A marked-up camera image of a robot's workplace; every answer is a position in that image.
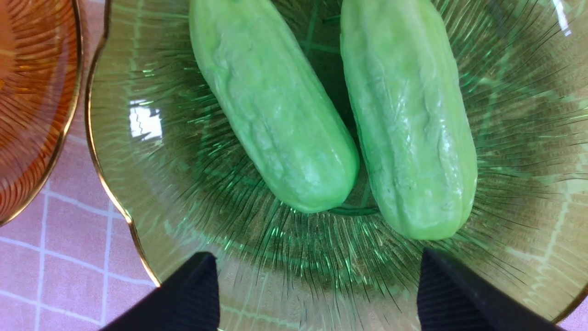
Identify green plastic ribbed plate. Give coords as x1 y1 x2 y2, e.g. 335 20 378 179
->
86 0 587 331

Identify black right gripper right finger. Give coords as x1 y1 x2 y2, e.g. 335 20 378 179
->
417 248 560 331

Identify pink checkered tablecloth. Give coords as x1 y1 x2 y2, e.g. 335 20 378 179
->
0 0 588 331

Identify amber plastic ribbed plate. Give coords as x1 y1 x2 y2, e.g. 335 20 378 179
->
0 0 83 225

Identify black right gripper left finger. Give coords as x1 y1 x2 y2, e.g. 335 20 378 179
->
103 251 221 331

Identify green toy gourd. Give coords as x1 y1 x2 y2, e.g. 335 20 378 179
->
340 0 478 240
189 0 360 213

